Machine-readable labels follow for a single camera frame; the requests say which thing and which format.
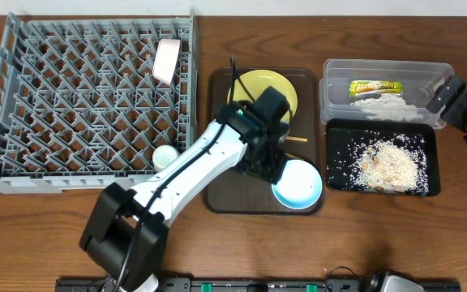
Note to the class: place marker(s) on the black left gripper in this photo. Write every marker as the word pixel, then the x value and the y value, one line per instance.
pixel 263 169

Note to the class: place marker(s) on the light blue bowl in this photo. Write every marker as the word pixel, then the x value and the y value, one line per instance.
pixel 300 185

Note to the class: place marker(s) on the green orange snack wrapper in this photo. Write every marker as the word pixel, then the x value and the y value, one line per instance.
pixel 359 88

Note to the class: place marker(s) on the small white green cup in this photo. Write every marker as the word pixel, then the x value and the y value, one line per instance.
pixel 163 156

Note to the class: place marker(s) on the pink white bowl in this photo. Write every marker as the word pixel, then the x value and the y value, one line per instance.
pixel 166 60

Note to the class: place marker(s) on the white tissue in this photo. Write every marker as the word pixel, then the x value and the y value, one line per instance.
pixel 388 107

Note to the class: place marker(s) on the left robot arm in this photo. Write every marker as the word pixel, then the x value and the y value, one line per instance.
pixel 127 231

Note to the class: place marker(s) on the black waste tray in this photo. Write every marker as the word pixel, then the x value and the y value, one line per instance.
pixel 340 130

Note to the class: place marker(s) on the clear plastic waste bin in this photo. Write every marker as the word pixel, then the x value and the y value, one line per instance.
pixel 419 79

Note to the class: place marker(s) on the upper wooden chopstick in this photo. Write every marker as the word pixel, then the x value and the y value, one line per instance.
pixel 297 139

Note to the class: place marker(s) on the yellow round plate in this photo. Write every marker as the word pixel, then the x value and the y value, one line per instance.
pixel 249 83

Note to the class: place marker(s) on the dark brown serving tray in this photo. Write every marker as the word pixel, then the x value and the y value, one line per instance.
pixel 235 193

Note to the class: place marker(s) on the spilled rice food scraps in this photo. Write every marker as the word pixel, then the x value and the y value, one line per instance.
pixel 383 163

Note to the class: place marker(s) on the grey plastic dish rack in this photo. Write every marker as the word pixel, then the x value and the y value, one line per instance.
pixel 79 106

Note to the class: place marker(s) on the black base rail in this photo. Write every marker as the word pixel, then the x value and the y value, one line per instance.
pixel 381 281

